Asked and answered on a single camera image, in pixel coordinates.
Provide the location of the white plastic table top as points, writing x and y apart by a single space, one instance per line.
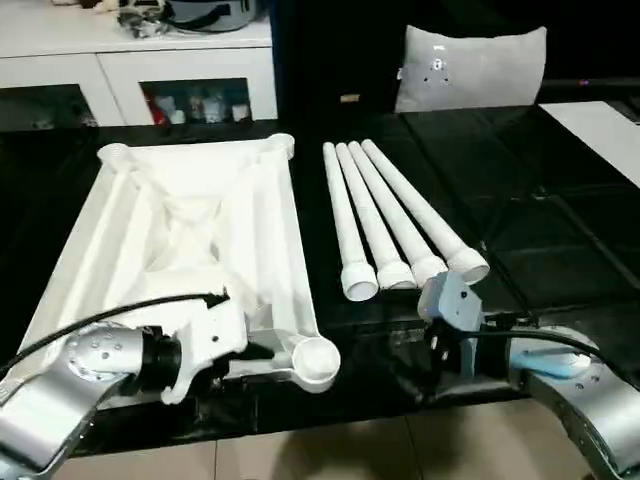
200 200

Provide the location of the black flat monitor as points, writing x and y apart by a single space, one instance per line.
590 89

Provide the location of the black mat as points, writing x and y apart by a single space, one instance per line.
500 225

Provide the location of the red item behind glass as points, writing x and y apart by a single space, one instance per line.
161 110

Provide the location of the white plastic table leg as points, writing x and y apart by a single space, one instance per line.
346 225
388 200
415 200
369 210

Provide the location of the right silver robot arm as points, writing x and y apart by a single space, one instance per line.
590 400

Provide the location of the grey cushion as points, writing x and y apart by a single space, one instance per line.
475 65

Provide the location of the small brown label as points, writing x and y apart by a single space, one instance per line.
350 98

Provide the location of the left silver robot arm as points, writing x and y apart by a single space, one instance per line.
45 400

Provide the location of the white flat board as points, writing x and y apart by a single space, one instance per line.
595 130

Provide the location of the grey helmet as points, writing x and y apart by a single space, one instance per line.
210 15

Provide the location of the white cabinet with glass doors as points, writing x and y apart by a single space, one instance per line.
60 55

